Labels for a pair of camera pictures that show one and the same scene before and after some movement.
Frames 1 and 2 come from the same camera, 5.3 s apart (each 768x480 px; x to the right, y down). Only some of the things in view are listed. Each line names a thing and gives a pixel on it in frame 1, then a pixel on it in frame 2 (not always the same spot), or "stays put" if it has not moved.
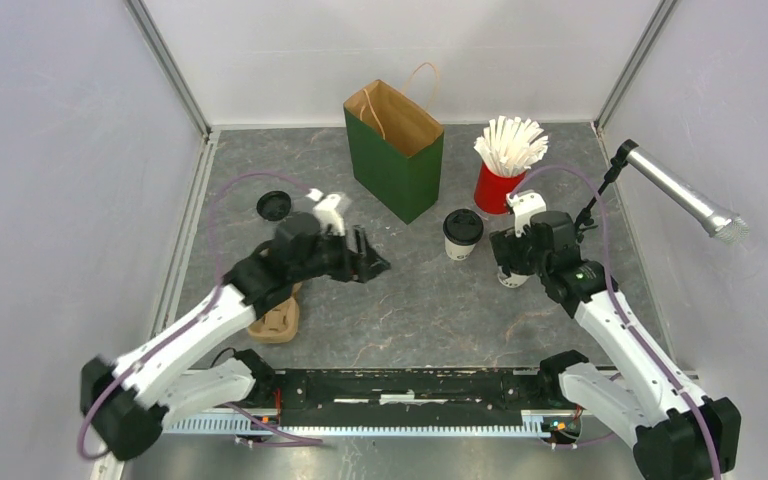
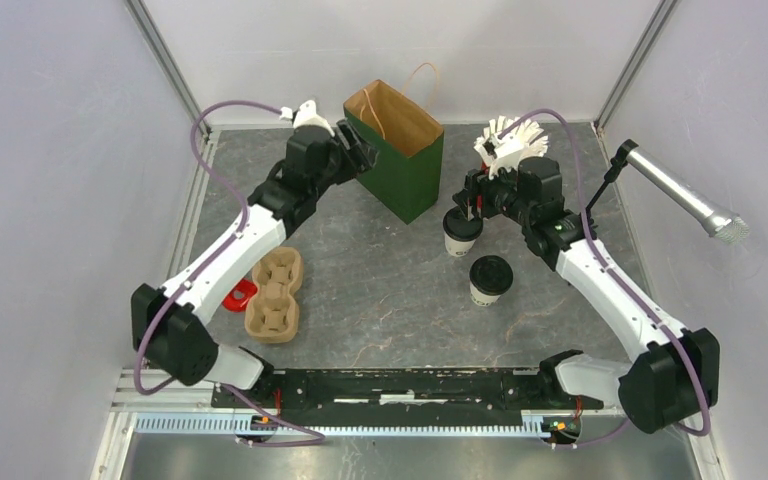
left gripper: (362, 266) to (364, 154)
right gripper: (504, 243) to (480, 184)
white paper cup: (513, 281) to (481, 298)
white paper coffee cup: (456, 251) stays put
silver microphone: (687, 198) stays put
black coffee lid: (462, 227) stays put
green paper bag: (396, 150) stays put
